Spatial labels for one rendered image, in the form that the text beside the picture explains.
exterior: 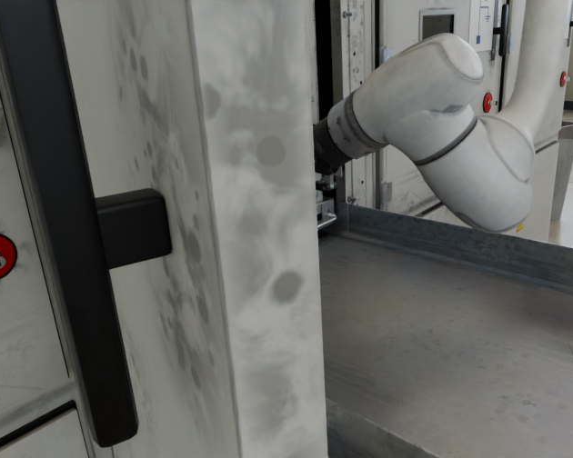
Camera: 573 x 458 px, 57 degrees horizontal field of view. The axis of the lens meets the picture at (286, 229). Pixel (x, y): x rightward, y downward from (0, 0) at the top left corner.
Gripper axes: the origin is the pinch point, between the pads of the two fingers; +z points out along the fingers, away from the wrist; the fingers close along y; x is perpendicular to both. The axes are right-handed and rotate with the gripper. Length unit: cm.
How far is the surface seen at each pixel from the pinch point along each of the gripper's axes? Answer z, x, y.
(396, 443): -32, -29, 33
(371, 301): -8.1, 2.7, 25.9
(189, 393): -50, -54, 15
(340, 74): -3.3, 29.2, -16.6
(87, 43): -50, -52, 1
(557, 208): 76, 300, 65
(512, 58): -6, 112, -12
